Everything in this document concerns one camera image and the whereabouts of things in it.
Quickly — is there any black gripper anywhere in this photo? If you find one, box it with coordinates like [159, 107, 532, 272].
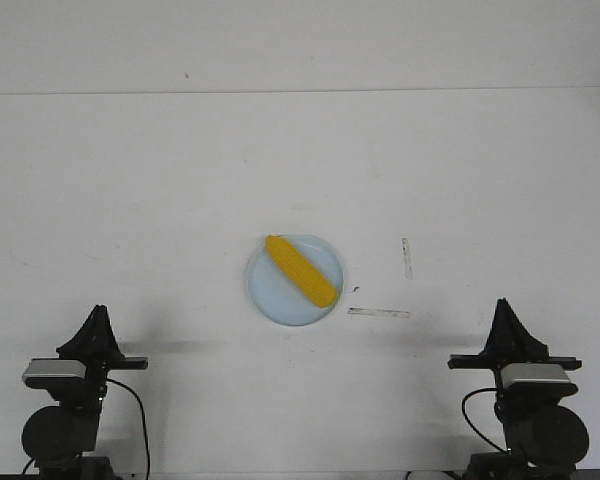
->
[56, 305, 148, 400]
[448, 298, 582, 410]

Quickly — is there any light blue round plate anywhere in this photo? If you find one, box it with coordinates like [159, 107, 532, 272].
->
[246, 234, 344, 327]

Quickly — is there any yellow corn cob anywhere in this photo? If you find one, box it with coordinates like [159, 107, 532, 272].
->
[265, 235, 338, 308]

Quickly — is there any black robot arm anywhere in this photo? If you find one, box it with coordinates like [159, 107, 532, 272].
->
[447, 298, 590, 479]
[21, 305, 151, 479]

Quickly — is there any clear tape strip vertical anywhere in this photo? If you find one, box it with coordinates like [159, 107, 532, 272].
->
[401, 238, 413, 280]

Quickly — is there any clear tape strip horizontal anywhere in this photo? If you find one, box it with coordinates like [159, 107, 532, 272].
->
[347, 308, 411, 319]

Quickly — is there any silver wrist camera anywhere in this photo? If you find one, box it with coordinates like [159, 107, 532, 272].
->
[22, 358, 86, 389]
[500, 363, 578, 396]

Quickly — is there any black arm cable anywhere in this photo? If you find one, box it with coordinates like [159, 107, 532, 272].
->
[461, 388, 511, 454]
[106, 378, 152, 477]

